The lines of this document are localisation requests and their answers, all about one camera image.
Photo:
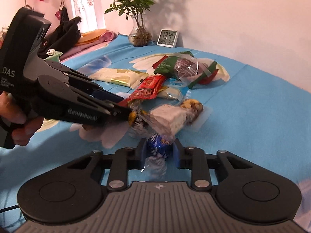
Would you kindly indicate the blue foil chocolate ball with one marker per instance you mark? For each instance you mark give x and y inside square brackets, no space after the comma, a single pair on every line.
[158,150]

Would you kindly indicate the red chocolate bar wrapper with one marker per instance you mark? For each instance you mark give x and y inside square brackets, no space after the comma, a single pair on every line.
[148,89]

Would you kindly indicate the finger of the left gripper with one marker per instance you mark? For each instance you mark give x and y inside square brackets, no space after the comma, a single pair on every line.
[91,111]
[86,85]

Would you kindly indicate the white nougat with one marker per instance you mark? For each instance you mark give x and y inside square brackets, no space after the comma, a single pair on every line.
[165,120]

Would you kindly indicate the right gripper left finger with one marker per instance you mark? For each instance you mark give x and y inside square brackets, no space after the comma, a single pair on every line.
[124,160]

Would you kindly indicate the cream green snack packet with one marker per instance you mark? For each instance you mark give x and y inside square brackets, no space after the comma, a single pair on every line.
[127,78]

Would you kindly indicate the green plastic basket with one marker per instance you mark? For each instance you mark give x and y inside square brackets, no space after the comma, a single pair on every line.
[53,55]

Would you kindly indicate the person's left hand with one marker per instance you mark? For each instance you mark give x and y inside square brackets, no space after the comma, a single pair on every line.
[11,112]

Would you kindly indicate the black clothing pile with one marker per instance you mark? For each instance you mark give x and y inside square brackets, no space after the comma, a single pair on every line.
[65,36]

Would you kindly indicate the green red clear snack bag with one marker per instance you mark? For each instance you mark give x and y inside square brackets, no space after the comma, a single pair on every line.
[186,68]

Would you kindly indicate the white digital clock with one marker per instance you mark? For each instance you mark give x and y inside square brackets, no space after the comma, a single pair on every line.
[168,38]

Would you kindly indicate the potted plant in glass vase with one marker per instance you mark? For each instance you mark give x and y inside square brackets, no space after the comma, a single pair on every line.
[134,9]

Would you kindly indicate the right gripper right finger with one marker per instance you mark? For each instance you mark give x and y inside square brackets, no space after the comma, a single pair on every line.
[193,159]

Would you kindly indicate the nut chocolate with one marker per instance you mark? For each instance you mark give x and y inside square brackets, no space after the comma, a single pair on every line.
[197,114]

